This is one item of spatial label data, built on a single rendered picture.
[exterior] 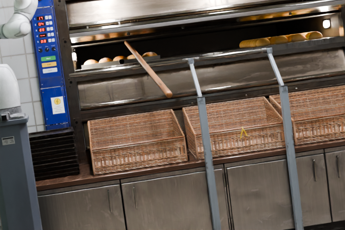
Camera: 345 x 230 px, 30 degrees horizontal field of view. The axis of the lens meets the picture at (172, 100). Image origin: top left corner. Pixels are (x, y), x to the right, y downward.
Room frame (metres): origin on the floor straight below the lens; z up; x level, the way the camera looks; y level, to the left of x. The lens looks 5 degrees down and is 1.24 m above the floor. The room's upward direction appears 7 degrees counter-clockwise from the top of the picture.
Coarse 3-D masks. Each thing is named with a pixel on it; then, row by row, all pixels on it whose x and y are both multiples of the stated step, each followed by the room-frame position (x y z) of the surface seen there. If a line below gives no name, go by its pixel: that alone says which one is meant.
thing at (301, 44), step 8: (312, 40) 4.29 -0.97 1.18; (320, 40) 4.29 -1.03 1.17; (328, 40) 4.30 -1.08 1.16; (336, 40) 4.31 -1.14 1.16; (248, 48) 4.24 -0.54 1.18; (256, 48) 4.25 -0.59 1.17; (272, 48) 4.26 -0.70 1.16; (280, 48) 4.27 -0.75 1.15; (288, 48) 4.27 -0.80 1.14; (184, 56) 4.20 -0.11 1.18; (192, 56) 4.20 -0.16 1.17; (128, 64) 4.16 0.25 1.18; (136, 64) 4.16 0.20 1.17
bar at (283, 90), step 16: (160, 64) 3.80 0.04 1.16; (192, 64) 3.81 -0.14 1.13; (272, 64) 3.81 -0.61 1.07; (288, 96) 3.65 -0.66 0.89; (288, 112) 3.65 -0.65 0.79; (208, 128) 3.60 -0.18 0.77; (288, 128) 3.65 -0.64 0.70; (208, 144) 3.60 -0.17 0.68; (288, 144) 3.65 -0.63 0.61; (208, 160) 3.60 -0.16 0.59; (288, 160) 3.67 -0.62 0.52; (208, 176) 3.60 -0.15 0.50; (208, 192) 3.63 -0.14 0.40
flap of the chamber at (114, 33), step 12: (252, 12) 4.10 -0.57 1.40; (264, 12) 4.11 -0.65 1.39; (276, 12) 4.12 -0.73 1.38; (288, 12) 4.19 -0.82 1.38; (300, 12) 4.25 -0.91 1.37; (312, 12) 4.32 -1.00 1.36; (156, 24) 4.03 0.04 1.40; (168, 24) 4.04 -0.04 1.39; (180, 24) 4.05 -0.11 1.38; (192, 24) 4.11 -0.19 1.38; (204, 24) 4.18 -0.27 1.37; (216, 24) 4.24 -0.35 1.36; (72, 36) 3.98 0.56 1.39; (84, 36) 4.00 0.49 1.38; (96, 36) 4.06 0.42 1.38; (108, 36) 4.12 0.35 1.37; (120, 36) 4.19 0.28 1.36
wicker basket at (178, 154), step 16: (160, 112) 4.14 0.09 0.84; (96, 128) 4.09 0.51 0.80; (112, 128) 4.09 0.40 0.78; (128, 128) 4.10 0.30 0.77; (144, 128) 4.11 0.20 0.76; (160, 128) 4.12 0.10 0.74; (176, 128) 4.00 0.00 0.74; (96, 144) 4.06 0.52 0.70; (112, 144) 4.06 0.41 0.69; (128, 144) 3.66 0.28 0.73; (144, 144) 3.67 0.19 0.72; (160, 144) 3.68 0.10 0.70; (176, 144) 3.69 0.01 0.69; (96, 160) 3.64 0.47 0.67; (112, 160) 4.02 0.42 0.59; (128, 160) 3.95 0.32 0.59; (144, 160) 3.67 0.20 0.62; (160, 160) 3.68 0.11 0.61; (176, 160) 3.69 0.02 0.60
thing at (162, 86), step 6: (126, 42) 4.50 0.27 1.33; (132, 48) 4.20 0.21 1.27; (138, 54) 3.95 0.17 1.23; (138, 60) 3.84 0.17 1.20; (144, 66) 3.60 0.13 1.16; (150, 72) 3.40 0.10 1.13; (156, 78) 3.23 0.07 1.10; (162, 84) 3.08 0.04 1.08; (162, 90) 3.01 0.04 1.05; (168, 90) 2.94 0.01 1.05; (168, 96) 2.91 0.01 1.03
